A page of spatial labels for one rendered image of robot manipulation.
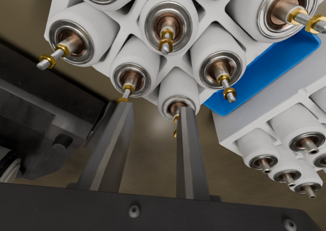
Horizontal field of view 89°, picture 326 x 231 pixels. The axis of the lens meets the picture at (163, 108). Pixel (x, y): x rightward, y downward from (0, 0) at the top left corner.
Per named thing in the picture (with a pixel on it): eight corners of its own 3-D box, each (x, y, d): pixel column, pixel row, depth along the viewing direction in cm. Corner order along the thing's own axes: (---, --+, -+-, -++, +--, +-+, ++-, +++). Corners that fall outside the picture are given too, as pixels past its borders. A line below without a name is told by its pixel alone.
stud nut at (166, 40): (159, 36, 20) (158, 38, 20) (173, 36, 20) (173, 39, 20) (159, 52, 22) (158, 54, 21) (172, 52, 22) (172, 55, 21)
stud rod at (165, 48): (164, 27, 25) (160, 46, 19) (171, 28, 25) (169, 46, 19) (164, 35, 25) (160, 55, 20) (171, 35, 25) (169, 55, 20)
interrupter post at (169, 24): (158, 22, 26) (156, 28, 23) (173, 17, 25) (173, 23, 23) (163, 38, 27) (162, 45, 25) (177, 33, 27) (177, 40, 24)
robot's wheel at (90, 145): (105, 123, 79) (89, 161, 63) (96, 118, 77) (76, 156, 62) (127, 98, 68) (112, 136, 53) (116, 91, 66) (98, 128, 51)
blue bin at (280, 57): (216, 96, 64) (223, 117, 55) (195, 81, 61) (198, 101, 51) (296, 29, 47) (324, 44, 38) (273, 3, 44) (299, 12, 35)
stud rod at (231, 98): (225, 75, 29) (236, 102, 24) (219, 77, 30) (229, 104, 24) (223, 71, 29) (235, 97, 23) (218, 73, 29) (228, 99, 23)
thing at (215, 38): (232, 41, 44) (256, 75, 30) (200, 62, 48) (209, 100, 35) (214, 8, 40) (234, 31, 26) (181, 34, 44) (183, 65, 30)
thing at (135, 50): (136, 20, 42) (117, 46, 29) (169, 40, 45) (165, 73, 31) (123, 52, 48) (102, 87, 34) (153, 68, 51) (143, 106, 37)
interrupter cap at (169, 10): (137, 9, 25) (136, 10, 24) (187, -8, 23) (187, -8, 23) (154, 56, 30) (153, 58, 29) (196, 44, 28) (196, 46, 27)
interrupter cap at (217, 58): (248, 73, 31) (249, 75, 30) (211, 93, 34) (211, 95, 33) (230, 40, 27) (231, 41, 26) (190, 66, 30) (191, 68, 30)
